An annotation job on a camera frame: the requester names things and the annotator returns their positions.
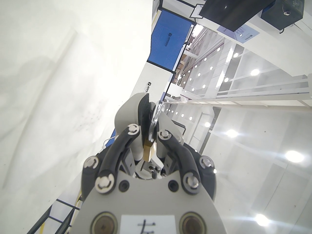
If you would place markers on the dark grey box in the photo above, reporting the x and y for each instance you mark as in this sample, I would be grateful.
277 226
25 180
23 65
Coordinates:
282 10

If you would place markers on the blue partition panel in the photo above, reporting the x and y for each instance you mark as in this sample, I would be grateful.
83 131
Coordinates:
168 40

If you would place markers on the pale blue poster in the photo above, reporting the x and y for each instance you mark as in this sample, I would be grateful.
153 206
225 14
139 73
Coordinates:
240 34

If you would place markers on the black metal frame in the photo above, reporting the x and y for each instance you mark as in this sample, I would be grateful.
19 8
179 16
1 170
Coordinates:
65 210

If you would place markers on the brass padlock with silver shackle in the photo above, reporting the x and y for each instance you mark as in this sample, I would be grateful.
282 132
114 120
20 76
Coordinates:
148 151

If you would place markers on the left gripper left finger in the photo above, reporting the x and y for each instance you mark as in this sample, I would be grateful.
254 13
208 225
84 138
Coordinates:
126 113

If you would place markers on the white framed sign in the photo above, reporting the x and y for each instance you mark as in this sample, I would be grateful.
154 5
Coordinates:
196 10

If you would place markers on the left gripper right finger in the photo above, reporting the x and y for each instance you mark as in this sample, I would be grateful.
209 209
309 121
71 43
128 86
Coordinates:
170 127

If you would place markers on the white partition panel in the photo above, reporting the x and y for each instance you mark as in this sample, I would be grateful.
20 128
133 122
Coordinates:
153 79

